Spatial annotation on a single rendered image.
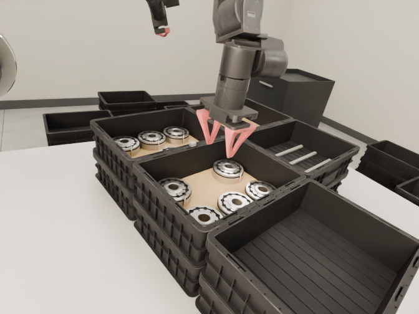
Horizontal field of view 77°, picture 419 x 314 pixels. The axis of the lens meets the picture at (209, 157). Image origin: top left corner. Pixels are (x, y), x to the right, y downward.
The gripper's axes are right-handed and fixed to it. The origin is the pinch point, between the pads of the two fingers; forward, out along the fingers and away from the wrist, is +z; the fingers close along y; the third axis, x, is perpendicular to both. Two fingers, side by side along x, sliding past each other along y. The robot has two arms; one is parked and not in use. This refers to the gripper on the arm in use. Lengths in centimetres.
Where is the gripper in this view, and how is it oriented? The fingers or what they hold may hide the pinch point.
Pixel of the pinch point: (219, 146)
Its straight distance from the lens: 54.4
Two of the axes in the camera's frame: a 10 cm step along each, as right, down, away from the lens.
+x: -7.5, 2.1, -6.3
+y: -6.4, -4.6, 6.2
